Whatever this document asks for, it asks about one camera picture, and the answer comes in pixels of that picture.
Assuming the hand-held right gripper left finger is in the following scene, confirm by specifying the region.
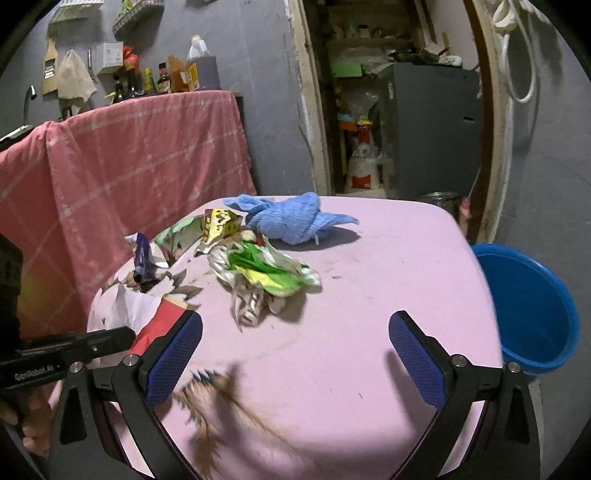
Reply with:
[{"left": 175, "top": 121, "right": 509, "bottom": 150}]
[{"left": 48, "top": 310, "right": 204, "bottom": 480}]

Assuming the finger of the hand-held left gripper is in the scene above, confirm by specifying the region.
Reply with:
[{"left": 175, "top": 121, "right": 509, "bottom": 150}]
[{"left": 58, "top": 326, "right": 137, "bottom": 367}]

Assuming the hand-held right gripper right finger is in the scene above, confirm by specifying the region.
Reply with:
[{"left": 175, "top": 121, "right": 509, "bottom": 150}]
[{"left": 388, "top": 310, "right": 543, "bottom": 480}]

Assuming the blue plastic basin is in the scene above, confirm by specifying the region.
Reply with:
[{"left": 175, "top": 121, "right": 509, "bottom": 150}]
[{"left": 471, "top": 243, "right": 581, "bottom": 376}]

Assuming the person's left hand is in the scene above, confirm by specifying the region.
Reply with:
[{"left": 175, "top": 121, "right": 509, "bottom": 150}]
[{"left": 0, "top": 385, "right": 54, "bottom": 457}]

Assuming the white crumpled paper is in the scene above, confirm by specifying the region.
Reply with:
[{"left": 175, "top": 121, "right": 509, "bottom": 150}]
[{"left": 88, "top": 281, "right": 160, "bottom": 331}]

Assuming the purple wrapper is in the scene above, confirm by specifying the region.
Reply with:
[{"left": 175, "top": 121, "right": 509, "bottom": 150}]
[{"left": 130, "top": 233, "right": 160, "bottom": 285}]

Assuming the silver green foil wrapper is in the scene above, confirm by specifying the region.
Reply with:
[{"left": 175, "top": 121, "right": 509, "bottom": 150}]
[{"left": 152, "top": 217, "right": 206, "bottom": 269}]

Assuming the green and white crumpled wrapper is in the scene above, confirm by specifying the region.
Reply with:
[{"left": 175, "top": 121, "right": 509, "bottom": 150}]
[{"left": 207, "top": 235, "right": 322, "bottom": 329}]

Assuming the yellow snack wrapper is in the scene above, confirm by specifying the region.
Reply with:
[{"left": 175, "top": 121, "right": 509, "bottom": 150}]
[{"left": 202, "top": 209, "right": 245, "bottom": 246}]

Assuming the metal pot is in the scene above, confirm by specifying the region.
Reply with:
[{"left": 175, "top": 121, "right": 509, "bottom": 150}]
[{"left": 418, "top": 191, "right": 461, "bottom": 216}]

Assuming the blue towel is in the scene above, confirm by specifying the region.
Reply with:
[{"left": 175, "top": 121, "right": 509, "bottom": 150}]
[{"left": 223, "top": 192, "right": 360, "bottom": 245}]

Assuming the pink checked cloth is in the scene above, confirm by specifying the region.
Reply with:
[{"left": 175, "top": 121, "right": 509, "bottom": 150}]
[{"left": 0, "top": 90, "right": 257, "bottom": 337}]

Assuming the white sack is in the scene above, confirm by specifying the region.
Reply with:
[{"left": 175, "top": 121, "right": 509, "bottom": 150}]
[{"left": 346, "top": 137, "right": 387, "bottom": 193}]

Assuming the grey metal cabinet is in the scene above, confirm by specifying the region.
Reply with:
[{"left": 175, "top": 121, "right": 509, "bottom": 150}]
[{"left": 379, "top": 62, "right": 484, "bottom": 202}]

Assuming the metal faucet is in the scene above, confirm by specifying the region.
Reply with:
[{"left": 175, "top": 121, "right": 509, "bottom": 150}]
[{"left": 23, "top": 85, "right": 38, "bottom": 126}]

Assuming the beige hanging cloth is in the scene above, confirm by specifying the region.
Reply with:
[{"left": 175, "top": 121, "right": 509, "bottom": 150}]
[{"left": 56, "top": 49, "right": 98, "bottom": 100}]

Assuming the red topped sauce bottle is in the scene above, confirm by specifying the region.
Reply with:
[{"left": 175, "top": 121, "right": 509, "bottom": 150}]
[{"left": 123, "top": 47, "right": 140, "bottom": 99}]

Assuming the white cardboard box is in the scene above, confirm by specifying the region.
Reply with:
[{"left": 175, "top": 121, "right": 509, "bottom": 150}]
[{"left": 95, "top": 41, "right": 125, "bottom": 75}]

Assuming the large clear oil bottle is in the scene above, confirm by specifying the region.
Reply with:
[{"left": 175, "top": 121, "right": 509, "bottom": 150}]
[{"left": 186, "top": 36, "right": 221, "bottom": 92}]

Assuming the green box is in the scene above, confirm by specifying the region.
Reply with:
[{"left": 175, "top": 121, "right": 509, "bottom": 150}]
[{"left": 330, "top": 60, "right": 363, "bottom": 79}]

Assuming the white hose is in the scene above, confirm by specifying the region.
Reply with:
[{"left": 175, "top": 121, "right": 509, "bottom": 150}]
[{"left": 491, "top": 0, "right": 541, "bottom": 103}]

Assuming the wire wall rack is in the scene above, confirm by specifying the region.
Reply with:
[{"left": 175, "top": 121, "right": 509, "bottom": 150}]
[
  {"left": 48, "top": 0, "right": 105, "bottom": 27},
  {"left": 113, "top": 0, "right": 165, "bottom": 40}
]

